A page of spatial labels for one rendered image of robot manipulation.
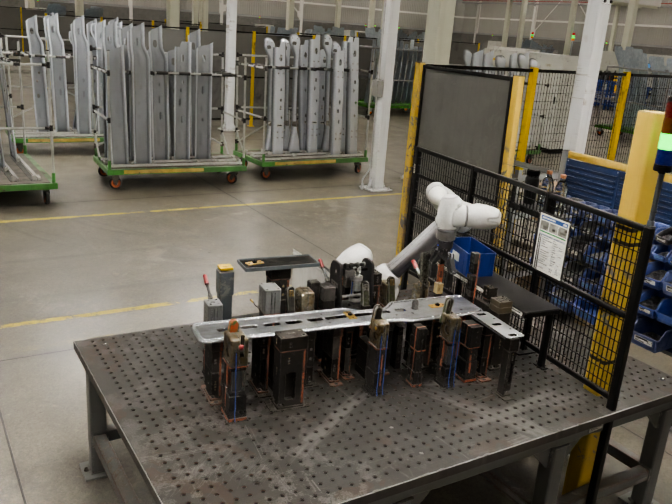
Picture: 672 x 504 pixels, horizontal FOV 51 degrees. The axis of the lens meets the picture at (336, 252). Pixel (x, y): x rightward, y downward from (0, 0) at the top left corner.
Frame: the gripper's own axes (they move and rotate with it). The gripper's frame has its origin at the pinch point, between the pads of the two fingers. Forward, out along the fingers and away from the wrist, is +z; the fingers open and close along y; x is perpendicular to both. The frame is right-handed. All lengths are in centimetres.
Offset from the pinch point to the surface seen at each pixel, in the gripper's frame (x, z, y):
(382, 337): 41.3, 14.8, -21.9
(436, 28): -396, -117, 664
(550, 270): -54, -5, -13
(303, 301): 65, 9, 12
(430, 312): 7.8, 13.2, -6.4
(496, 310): -23.5, 11.9, -15.0
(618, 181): -193, -24, 86
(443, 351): 7.8, 26.6, -20.6
